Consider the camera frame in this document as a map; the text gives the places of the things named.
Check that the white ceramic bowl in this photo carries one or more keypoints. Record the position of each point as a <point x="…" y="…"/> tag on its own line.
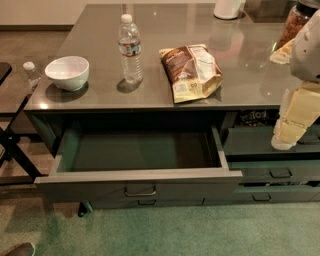
<point x="69" y="73"/>

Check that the clear plastic water bottle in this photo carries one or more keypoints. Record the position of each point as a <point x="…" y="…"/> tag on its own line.
<point x="130" y="48"/>

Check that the shoe with white sole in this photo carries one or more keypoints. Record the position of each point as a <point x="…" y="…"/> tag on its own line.
<point x="24" y="249"/>

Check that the taped gripper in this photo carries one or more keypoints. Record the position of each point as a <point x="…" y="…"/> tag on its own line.
<point x="307" y="53"/>

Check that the black side table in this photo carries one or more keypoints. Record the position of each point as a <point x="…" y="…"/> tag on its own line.
<point x="14" y="126"/>

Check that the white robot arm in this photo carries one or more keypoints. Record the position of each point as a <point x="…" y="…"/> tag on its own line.
<point x="305" y="53"/>

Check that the brown yellow snack bag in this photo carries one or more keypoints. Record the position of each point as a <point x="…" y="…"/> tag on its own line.
<point x="192" y="71"/>

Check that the small bottle white cap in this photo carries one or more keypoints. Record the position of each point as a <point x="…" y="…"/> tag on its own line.
<point x="34" y="77"/>

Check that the grey drawer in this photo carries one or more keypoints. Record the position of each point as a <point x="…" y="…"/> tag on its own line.
<point x="250" y="140"/>
<point x="278" y="171"/>
<point x="145" y="203"/>
<point x="125" y="165"/>
<point x="268" y="194"/>

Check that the white cylindrical container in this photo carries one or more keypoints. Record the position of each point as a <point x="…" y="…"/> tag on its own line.
<point x="227" y="9"/>

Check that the grey drawer cabinet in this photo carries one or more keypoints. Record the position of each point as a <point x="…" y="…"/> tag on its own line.
<point x="241" y="48"/>

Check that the dark snack package in drawer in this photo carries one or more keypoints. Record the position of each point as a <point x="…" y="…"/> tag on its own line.
<point x="256" y="118"/>

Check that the black caster wheel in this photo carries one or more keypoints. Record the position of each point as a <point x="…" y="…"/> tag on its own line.
<point x="82" y="210"/>

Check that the jar of nuts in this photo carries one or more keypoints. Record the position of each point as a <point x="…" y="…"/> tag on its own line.
<point x="298" y="16"/>

